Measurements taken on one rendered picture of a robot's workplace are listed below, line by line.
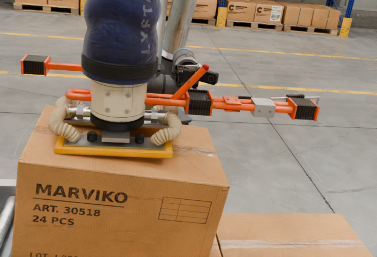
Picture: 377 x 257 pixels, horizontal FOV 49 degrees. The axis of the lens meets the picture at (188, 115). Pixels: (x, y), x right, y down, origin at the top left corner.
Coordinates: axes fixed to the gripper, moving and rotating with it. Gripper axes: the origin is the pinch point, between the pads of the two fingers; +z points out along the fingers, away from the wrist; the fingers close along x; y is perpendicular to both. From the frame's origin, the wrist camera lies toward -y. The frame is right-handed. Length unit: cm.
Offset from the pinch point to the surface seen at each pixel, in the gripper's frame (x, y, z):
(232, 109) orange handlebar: -0.3, -8.1, 16.5
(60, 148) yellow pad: -10, 43, 28
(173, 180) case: -15.9, 11.0, 34.1
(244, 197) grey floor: -114, -58, -93
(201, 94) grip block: 2.0, 1.3, 11.3
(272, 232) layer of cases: -58, -35, 8
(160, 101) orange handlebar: 1.0, 15.0, 16.5
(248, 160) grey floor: -115, -74, -144
